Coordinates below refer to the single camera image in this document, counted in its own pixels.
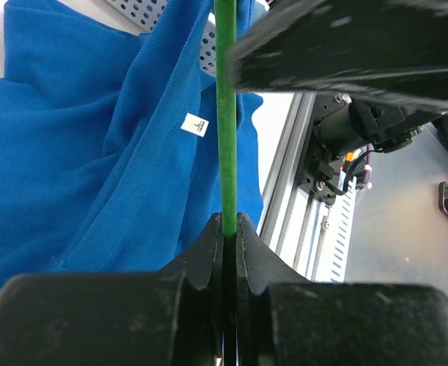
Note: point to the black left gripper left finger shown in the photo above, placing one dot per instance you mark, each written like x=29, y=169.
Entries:
x=167, y=317

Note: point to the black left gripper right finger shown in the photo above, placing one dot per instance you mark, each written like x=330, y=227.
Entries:
x=284, y=319

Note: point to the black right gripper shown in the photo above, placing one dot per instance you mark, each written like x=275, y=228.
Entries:
x=393, y=52

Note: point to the blue tank top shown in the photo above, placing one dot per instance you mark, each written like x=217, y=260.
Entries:
x=108, y=140

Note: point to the white laundry basket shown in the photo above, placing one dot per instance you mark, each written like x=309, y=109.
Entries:
x=145, y=15

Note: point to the perforated cable duct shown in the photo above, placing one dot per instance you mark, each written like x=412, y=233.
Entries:
x=332, y=261

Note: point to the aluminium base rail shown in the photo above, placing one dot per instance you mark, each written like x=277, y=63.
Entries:
x=293, y=221

